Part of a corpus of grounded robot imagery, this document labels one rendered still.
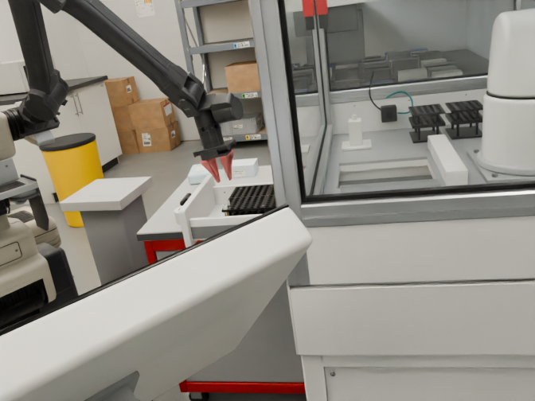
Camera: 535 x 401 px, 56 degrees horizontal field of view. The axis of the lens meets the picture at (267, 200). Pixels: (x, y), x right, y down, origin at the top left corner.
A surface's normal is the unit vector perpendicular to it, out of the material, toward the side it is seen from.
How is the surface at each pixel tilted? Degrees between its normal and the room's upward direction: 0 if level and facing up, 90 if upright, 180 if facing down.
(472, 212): 90
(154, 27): 90
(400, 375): 90
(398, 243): 90
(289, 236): 40
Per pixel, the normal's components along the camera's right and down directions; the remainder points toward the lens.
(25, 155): -0.24, 0.38
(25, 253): 0.72, 0.29
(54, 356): 0.30, -0.58
